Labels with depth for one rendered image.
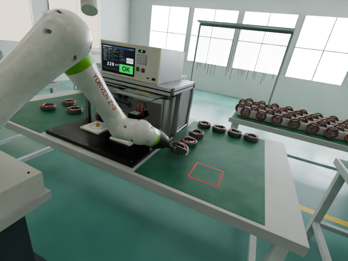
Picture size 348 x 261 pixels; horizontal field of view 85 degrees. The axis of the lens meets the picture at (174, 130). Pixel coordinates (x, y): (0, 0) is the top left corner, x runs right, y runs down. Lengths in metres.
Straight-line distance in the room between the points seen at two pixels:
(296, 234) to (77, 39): 0.96
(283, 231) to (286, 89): 6.66
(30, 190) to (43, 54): 0.51
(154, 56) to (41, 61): 0.74
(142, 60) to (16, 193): 0.88
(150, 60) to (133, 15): 7.86
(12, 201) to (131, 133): 0.45
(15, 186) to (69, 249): 0.92
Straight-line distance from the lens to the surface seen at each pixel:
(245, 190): 1.02
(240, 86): 7.38
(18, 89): 0.58
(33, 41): 0.57
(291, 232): 0.94
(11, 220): 0.90
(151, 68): 1.20
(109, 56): 1.38
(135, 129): 0.79
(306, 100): 7.53
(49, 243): 1.74
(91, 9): 2.44
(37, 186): 0.90
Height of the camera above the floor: 1.33
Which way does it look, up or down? 23 degrees down
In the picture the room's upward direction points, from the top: 8 degrees clockwise
